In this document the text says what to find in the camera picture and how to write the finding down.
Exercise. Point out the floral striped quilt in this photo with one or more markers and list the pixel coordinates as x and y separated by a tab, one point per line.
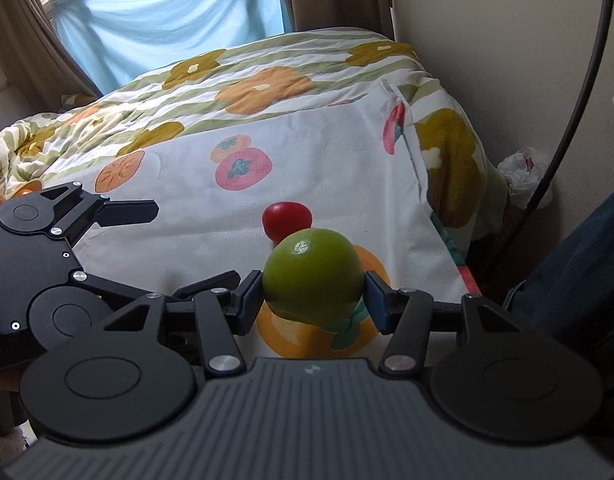
287	60

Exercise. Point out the light blue window cloth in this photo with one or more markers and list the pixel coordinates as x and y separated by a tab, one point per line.
177	20

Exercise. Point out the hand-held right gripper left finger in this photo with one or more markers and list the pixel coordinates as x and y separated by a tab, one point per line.
249	305

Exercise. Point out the beige headboard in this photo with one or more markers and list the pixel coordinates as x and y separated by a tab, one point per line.
12	115

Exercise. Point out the white persimmon print sheet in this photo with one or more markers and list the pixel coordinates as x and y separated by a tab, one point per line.
287	160

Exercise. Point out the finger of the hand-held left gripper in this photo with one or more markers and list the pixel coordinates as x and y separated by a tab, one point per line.
132	294
129	211

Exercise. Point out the red cherry tomato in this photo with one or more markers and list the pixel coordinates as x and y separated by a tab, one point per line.
284	220

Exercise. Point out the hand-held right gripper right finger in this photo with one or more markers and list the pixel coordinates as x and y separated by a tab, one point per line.
376	307

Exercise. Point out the person's leg in jeans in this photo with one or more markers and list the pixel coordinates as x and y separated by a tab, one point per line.
582	270

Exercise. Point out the floral pillow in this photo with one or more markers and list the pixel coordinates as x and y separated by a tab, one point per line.
79	100

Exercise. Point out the green apple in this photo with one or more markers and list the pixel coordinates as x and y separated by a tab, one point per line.
312	275

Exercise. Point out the white plastic bag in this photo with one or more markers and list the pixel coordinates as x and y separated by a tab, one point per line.
527	175

